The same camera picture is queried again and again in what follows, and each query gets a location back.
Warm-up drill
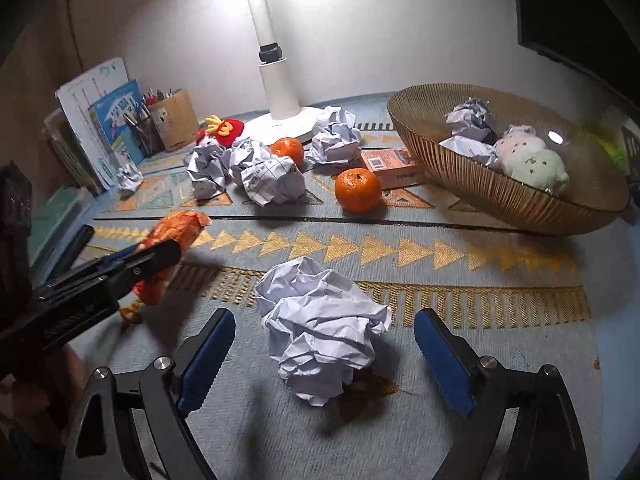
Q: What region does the orange snack packet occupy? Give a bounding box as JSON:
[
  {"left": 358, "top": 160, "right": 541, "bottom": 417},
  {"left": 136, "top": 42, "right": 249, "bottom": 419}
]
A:
[{"left": 119, "top": 210, "right": 210, "bottom": 325}]

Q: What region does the white desk lamp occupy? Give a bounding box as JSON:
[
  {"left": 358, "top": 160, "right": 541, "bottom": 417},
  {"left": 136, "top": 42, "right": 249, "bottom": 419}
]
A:
[{"left": 245, "top": 0, "right": 321, "bottom": 145}]

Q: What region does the black mesh pen holder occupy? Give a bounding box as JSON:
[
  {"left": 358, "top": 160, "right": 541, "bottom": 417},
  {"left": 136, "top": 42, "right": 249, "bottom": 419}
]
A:
[{"left": 124, "top": 112, "right": 164, "bottom": 158}]

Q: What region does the grid paper ball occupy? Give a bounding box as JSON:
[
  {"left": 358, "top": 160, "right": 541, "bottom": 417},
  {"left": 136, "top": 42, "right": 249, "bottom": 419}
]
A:
[{"left": 229, "top": 138, "right": 306, "bottom": 207}]

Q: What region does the pink small carton box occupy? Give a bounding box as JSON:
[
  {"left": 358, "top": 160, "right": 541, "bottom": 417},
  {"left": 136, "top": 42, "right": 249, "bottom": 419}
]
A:
[{"left": 360, "top": 148, "right": 426, "bottom": 191}]

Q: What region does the black monitor screen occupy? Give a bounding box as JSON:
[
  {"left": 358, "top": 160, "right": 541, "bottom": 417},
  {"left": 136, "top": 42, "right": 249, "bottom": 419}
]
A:
[{"left": 515, "top": 0, "right": 639, "bottom": 107}]

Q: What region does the white paper ball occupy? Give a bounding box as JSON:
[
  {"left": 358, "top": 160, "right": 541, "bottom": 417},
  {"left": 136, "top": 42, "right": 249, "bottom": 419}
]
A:
[{"left": 255, "top": 256, "right": 393, "bottom": 408}]

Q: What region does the blue study book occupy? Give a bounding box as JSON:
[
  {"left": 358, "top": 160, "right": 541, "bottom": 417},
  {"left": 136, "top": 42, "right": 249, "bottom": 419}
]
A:
[{"left": 89, "top": 80, "right": 144, "bottom": 166}]

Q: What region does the patterned blue woven mat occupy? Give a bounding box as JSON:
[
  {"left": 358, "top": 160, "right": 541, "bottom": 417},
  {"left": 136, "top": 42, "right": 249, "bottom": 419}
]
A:
[{"left": 60, "top": 91, "right": 606, "bottom": 480}]

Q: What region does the Hello Kitty plush toy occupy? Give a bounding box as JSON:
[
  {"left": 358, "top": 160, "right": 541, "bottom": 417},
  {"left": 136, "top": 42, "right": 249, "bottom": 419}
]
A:
[{"left": 195, "top": 115, "right": 245, "bottom": 148}]

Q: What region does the far left paper ball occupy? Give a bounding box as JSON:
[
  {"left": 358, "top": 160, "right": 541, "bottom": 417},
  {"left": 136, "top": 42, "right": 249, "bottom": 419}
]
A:
[{"left": 116, "top": 162, "right": 143, "bottom": 196}]

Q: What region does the green yellow package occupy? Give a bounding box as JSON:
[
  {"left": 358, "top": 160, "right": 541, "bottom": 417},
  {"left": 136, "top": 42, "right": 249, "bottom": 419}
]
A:
[{"left": 582, "top": 122, "right": 628, "bottom": 171}]

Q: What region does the crumpled paper ball centre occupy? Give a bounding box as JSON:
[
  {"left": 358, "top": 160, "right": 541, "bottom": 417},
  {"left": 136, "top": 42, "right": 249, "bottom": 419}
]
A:
[{"left": 183, "top": 136, "right": 231, "bottom": 200}]

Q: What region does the three-ball dango plush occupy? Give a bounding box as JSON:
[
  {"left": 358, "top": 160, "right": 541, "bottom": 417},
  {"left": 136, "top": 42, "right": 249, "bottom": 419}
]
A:
[{"left": 494, "top": 125, "right": 570, "bottom": 196}]

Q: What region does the bamboo pen holder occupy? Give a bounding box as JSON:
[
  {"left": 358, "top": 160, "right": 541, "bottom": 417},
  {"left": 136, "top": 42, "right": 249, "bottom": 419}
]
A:
[{"left": 149, "top": 89, "right": 200, "bottom": 152}]

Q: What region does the crumpled paper ball near lamp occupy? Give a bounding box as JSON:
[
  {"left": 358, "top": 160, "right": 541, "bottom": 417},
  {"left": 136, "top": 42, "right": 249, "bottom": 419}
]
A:
[{"left": 307, "top": 106, "right": 362, "bottom": 166}]

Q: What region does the orange tangerine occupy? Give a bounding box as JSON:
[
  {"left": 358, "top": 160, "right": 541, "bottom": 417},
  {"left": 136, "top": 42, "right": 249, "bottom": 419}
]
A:
[
  {"left": 334, "top": 168, "right": 382, "bottom": 214},
  {"left": 269, "top": 138, "right": 305, "bottom": 169}
]

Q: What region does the small paper ball in bowl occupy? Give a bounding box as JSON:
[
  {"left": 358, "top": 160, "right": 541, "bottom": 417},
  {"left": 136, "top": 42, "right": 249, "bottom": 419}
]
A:
[{"left": 439, "top": 136, "right": 500, "bottom": 171}]

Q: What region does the stack of books left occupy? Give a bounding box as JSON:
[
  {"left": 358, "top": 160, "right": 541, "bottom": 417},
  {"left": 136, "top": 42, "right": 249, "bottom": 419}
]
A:
[{"left": 28, "top": 108, "right": 102, "bottom": 284}]

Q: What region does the paper ball front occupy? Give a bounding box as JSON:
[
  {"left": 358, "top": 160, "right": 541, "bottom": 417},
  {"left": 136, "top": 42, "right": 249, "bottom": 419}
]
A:
[{"left": 445, "top": 98, "right": 498, "bottom": 144}]

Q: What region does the amber ribbed glass bowl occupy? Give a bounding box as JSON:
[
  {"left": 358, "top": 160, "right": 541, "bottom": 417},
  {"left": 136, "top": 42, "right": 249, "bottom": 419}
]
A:
[{"left": 387, "top": 84, "right": 630, "bottom": 236}]

